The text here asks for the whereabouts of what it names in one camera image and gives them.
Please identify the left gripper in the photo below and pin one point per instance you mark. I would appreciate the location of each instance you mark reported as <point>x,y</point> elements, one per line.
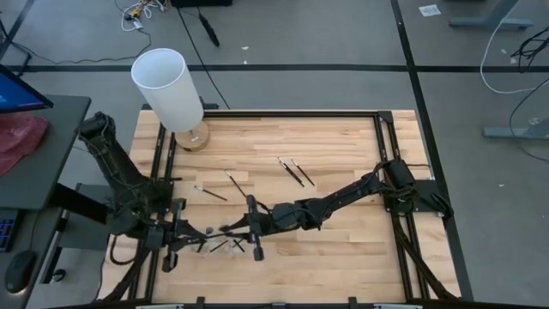
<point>165,236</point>

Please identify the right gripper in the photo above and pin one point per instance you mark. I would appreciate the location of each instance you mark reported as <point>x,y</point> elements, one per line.
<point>266,224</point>

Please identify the round head makeup brush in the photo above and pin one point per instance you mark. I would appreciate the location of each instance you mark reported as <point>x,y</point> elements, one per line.
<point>209,230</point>

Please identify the fluffy head makeup brush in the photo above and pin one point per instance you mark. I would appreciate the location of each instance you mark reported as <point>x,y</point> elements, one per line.
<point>224,228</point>

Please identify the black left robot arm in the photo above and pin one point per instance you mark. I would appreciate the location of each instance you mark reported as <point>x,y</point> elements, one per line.
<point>116,167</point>

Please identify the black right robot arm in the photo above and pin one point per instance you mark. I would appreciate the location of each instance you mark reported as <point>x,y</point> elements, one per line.
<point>343,195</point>

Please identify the clear plastic pouch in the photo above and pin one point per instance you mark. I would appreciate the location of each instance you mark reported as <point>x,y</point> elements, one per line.
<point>223,254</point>

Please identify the white shade wooden base lamp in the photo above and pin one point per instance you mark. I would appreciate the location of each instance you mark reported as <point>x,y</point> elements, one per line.
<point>167,90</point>

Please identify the black desk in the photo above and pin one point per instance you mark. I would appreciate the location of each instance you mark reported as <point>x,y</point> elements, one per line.
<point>43,163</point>

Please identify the black computer mouse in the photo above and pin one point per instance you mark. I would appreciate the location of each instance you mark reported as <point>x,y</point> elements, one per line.
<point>21,270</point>

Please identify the keyboard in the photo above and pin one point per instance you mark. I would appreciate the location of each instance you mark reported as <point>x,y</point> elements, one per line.
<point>6,234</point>

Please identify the red cloth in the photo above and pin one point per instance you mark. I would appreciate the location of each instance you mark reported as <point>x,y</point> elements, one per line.
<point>19,137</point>

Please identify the black stick-shaped plug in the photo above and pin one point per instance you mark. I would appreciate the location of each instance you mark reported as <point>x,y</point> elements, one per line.
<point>209,30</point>

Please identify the computer monitor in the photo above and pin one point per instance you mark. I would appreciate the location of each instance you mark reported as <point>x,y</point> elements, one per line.
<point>17,94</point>

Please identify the black box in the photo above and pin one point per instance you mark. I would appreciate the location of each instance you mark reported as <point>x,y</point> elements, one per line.
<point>201,3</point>

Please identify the grey desk foot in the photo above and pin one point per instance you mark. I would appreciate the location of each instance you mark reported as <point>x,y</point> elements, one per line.
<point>489,20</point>
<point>514,132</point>

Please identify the white paper scrap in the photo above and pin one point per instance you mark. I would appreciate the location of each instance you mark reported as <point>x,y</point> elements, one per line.
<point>430,10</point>

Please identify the grey desk base plate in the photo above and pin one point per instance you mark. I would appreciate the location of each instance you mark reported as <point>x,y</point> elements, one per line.
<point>86,240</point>

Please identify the black aluminium table frame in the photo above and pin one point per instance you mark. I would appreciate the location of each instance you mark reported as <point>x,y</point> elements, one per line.
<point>300,113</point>

